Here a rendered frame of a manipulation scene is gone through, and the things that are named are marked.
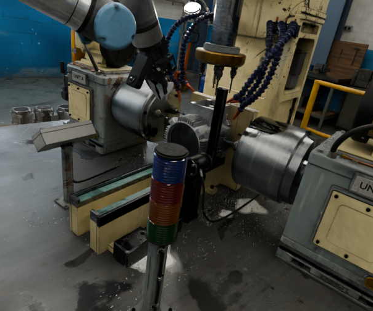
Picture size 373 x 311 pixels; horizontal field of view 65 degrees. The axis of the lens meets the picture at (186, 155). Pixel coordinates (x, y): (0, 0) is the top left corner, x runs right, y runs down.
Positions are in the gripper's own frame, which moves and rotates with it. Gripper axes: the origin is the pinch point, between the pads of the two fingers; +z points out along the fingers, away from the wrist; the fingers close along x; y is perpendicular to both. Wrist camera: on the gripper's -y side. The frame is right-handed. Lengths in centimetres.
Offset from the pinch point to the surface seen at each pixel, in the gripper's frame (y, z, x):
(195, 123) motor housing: 3.6, 9.6, -9.4
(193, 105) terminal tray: 11.3, 10.1, -2.6
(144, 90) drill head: 8.2, 7.5, 19.8
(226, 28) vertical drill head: 28.3, -12.0, -8.6
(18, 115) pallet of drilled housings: 2, 99, 238
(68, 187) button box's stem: -38.3, 12.4, 13.2
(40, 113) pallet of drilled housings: 20, 110, 235
